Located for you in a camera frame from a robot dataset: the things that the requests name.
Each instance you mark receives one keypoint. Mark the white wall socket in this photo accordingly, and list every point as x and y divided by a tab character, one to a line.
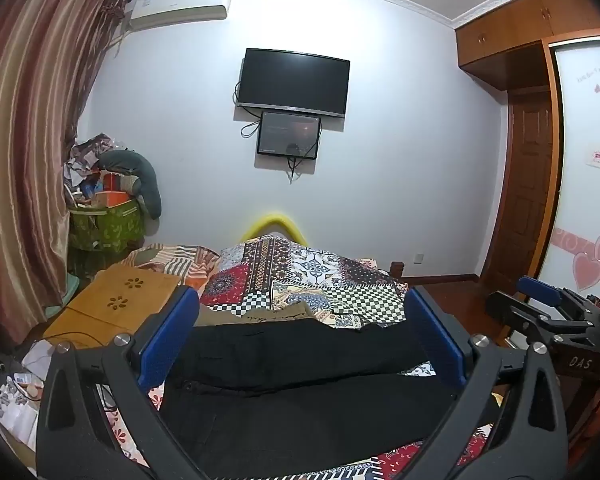
417	259

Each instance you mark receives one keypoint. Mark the patchwork bed blanket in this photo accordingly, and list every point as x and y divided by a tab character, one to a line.
305	270

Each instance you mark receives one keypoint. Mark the white air conditioner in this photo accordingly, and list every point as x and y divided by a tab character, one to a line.
180	7

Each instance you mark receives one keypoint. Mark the striped brown curtain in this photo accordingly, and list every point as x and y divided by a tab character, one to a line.
25	135

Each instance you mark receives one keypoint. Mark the wooden overhead cabinet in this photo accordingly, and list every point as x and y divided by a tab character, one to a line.
520	25

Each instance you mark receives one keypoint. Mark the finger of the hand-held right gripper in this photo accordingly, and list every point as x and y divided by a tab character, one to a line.
510	310
537	290

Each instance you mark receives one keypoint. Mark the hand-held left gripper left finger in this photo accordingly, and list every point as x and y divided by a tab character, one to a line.
167	340

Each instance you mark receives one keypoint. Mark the small black wall monitor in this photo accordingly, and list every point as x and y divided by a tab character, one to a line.
287	132

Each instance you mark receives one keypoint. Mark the yellow bed rail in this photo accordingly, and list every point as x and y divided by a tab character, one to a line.
272	219

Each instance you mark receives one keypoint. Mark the olive pants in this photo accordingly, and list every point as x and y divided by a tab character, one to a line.
220	316

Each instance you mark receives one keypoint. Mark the black pants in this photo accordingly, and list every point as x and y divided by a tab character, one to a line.
290	410

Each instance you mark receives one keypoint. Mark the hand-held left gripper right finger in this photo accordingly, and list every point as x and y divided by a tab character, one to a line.
437	340

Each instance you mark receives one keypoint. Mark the wooden bedpost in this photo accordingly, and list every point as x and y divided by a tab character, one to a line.
396	270

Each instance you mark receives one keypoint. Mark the grey long pillow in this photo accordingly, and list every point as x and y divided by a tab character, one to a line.
147	185

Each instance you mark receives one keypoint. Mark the wooden lap desk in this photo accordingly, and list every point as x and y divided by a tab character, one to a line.
105	310

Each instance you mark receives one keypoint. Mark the pile of papers and boxes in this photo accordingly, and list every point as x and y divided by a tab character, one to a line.
87	160

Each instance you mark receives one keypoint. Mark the black wall television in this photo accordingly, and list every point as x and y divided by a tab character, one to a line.
292	80

